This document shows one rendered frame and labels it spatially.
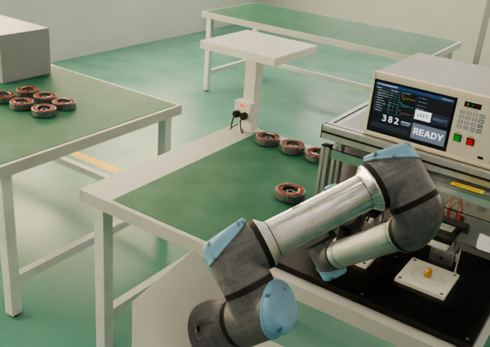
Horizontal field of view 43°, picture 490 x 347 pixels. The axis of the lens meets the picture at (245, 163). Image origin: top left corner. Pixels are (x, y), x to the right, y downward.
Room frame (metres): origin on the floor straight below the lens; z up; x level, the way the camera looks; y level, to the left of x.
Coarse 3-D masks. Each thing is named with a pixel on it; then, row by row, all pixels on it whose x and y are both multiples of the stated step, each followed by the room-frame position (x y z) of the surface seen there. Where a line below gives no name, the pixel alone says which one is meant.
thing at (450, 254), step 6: (432, 246) 1.72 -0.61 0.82; (450, 246) 1.71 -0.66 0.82; (456, 246) 1.72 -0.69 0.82; (432, 252) 1.72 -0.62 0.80; (438, 252) 1.71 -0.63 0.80; (444, 252) 1.70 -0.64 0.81; (450, 252) 1.69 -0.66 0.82; (456, 252) 1.70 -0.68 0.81; (432, 258) 1.72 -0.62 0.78; (438, 258) 1.71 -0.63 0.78; (444, 258) 1.70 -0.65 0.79; (450, 258) 1.69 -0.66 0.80; (444, 264) 1.69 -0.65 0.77; (450, 264) 1.69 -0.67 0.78
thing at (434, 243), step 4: (436, 236) 1.64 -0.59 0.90; (440, 236) 1.64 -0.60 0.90; (432, 240) 1.65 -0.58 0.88; (436, 240) 1.64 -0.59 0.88; (440, 240) 1.64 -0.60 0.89; (444, 240) 1.63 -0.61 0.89; (448, 240) 1.63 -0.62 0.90; (428, 244) 1.63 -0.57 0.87; (432, 244) 1.63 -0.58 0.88; (436, 244) 1.62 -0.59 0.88; (440, 244) 1.62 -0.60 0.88; (444, 244) 1.63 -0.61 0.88; (448, 244) 1.62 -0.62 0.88; (452, 244) 1.71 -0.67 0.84; (440, 248) 1.61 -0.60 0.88; (444, 248) 1.61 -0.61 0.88
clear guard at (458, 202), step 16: (432, 176) 1.70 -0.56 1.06; (448, 176) 1.71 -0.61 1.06; (448, 192) 1.60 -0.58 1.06; (464, 192) 1.60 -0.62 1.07; (448, 208) 1.50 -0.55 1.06; (464, 208) 1.50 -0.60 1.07; (480, 208) 1.51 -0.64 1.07; (480, 224) 1.44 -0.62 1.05; (464, 240) 1.42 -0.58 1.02; (480, 240) 1.41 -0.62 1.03
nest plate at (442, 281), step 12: (408, 264) 1.66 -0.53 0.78; (420, 264) 1.67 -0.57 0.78; (396, 276) 1.58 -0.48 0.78; (408, 276) 1.59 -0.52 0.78; (420, 276) 1.59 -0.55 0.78; (432, 276) 1.60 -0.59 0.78; (444, 276) 1.61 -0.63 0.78; (456, 276) 1.61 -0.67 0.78; (420, 288) 1.54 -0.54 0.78; (432, 288) 1.54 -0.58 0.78; (444, 288) 1.54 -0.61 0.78
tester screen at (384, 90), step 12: (384, 84) 1.86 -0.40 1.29; (384, 96) 1.86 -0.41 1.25; (396, 96) 1.84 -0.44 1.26; (408, 96) 1.82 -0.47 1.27; (420, 96) 1.80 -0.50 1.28; (432, 96) 1.78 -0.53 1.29; (372, 108) 1.88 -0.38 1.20; (384, 108) 1.85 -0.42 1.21; (396, 108) 1.84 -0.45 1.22; (408, 108) 1.81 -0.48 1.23; (420, 108) 1.80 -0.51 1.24; (432, 108) 1.78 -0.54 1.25; (444, 108) 1.76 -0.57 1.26; (372, 120) 1.87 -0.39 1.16; (408, 120) 1.81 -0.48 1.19; (420, 120) 1.79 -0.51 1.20; (408, 132) 1.81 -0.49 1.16; (432, 144) 1.76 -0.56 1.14; (444, 144) 1.75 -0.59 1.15
